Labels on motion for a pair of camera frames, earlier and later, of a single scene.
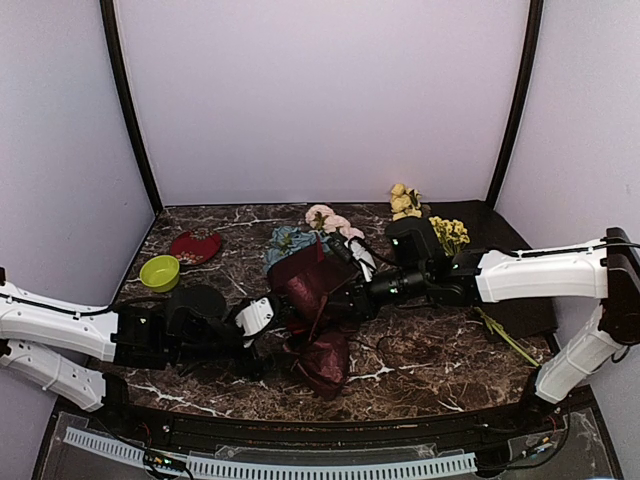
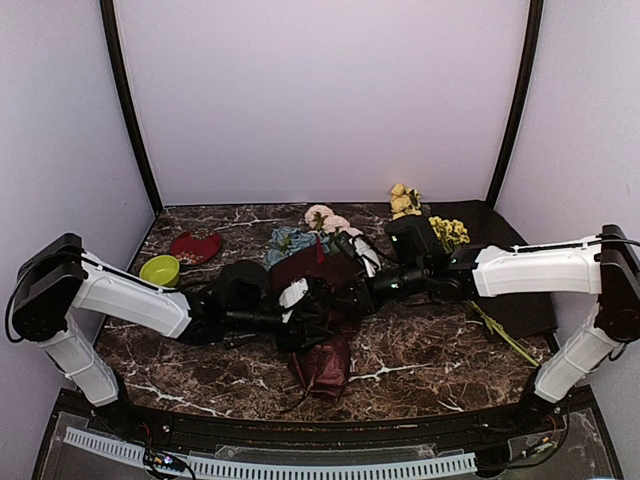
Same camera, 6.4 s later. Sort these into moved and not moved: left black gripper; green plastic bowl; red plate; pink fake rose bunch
Moved: left black gripper
Not moved: red plate; pink fake rose bunch; green plastic bowl
